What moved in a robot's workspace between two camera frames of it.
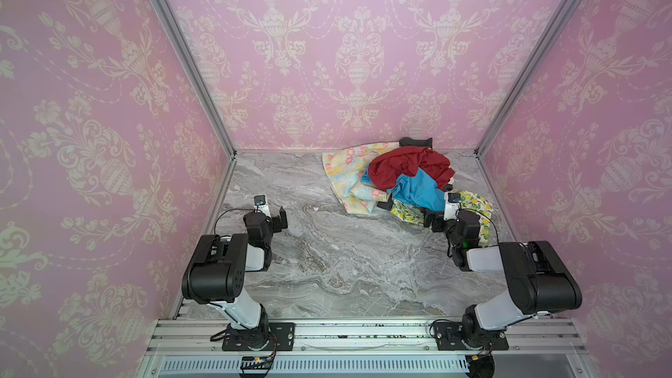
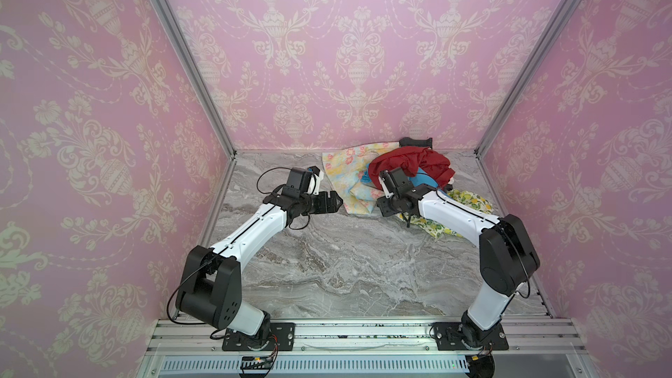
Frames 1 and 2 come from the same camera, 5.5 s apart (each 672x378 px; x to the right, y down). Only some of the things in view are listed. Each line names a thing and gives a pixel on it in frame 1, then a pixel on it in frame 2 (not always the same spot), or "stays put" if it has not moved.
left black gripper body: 277,227 → 318,203
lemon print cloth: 469,201 stays put
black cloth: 409,142 stays put
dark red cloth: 389,164 stays put
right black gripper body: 436,221 → 387,205
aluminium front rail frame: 367,347 stays put
